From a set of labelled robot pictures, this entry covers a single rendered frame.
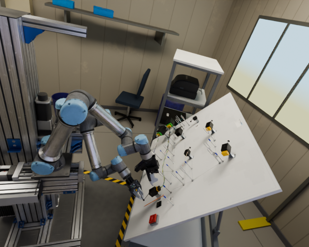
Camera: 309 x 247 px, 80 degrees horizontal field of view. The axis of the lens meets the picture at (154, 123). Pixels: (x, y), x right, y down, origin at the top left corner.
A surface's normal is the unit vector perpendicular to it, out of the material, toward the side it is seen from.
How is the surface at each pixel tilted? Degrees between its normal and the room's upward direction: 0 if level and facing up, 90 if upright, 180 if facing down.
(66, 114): 83
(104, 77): 90
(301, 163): 90
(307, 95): 90
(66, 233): 0
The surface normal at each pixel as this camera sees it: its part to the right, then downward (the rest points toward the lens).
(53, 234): 0.22, -0.82
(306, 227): -0.94, -0.05
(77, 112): 0.24, 0.47
